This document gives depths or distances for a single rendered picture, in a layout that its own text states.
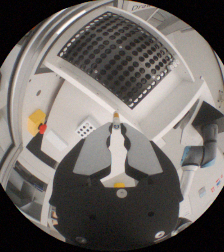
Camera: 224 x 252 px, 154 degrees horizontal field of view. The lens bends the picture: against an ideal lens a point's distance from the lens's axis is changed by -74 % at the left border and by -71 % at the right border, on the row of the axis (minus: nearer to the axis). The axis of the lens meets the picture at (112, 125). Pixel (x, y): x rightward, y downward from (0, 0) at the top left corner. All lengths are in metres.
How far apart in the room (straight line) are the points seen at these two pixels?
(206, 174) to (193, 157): 2.86
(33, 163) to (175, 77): 0.94
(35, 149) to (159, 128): 0.86
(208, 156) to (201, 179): 2.78
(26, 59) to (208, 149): 0.70
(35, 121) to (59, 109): 0.15
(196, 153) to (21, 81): 0.67
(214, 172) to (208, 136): 2.89
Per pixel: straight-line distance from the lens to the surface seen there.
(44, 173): 0.76
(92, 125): 0.34
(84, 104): 0.36
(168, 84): 0.30
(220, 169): 3.49
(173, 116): 0.23
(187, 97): 0.26
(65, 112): 0.40
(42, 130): 0.34
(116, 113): 0.15
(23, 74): 0.21
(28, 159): 0.79
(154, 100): 0.28
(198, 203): 3.36
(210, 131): 0.57
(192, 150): 0.52
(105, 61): 0.19
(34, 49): 0.20
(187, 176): 0.50
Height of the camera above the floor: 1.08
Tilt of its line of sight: 59 degrees down
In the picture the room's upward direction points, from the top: 180 degrees clockwise
